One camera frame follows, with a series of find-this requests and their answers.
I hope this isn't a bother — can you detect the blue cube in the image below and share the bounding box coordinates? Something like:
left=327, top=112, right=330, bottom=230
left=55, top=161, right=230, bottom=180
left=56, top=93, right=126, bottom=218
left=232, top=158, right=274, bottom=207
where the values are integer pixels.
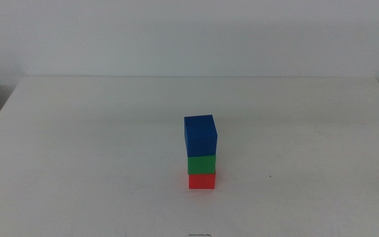
left=184, top=114, right=218, bottom=158

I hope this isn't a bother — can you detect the green cube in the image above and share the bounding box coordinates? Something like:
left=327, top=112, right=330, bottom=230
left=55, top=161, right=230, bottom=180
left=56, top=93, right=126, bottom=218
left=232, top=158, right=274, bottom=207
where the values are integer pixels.
left=187, top=154, right=216, bottom=175

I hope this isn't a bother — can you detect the red cube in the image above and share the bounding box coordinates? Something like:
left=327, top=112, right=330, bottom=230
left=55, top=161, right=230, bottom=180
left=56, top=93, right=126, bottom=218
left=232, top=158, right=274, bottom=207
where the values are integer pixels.
left=188, top=172, right=216, bottom=190

